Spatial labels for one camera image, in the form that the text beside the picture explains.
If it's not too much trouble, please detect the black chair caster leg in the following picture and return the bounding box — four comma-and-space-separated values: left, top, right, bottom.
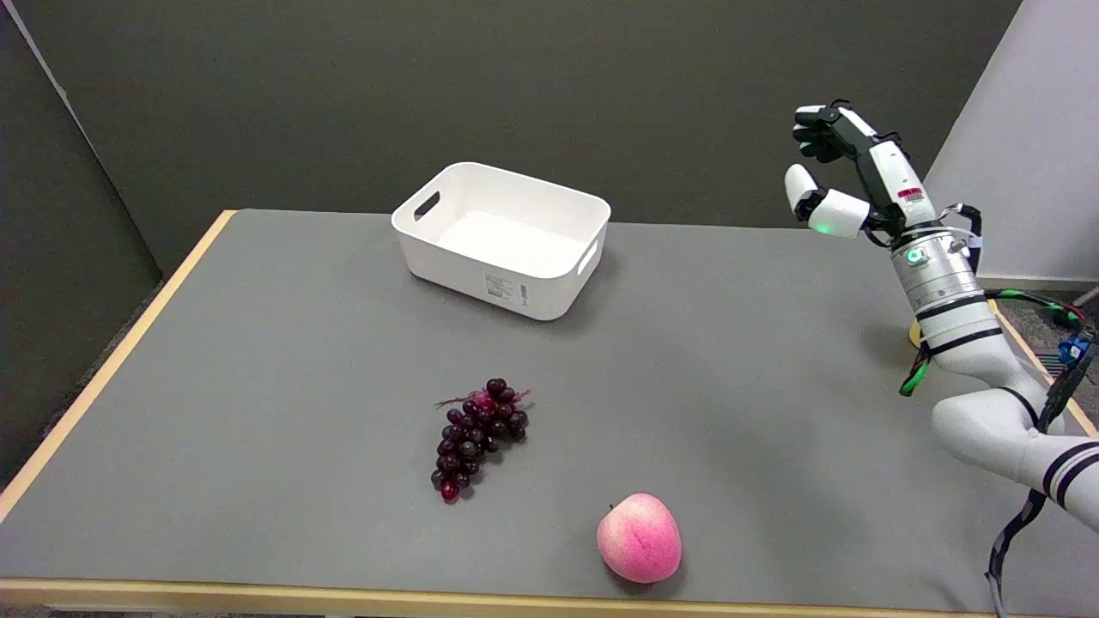
1054, 288, 1099, 331

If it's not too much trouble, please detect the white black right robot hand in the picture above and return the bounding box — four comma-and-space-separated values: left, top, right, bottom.
784, 100, 938, 242

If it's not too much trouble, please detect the yellow plastic cup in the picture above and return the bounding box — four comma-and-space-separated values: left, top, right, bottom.
908, 298, 1002, 350

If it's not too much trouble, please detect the white plastic storage bin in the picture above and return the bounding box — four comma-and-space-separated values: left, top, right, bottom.
392, 161, 612, 322

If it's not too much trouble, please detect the dark purple grape bunch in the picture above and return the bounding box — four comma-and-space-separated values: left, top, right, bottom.
430, 378, 531, 505

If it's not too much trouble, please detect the black green robot cable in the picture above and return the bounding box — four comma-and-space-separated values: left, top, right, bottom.
896, 203, 1099, 618

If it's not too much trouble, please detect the black floor vent grille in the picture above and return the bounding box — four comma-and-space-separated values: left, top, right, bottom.
1035, 348, 1074, 383

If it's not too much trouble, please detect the pink peach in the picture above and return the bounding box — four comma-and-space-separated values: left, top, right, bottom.
597, 492, 683, 585

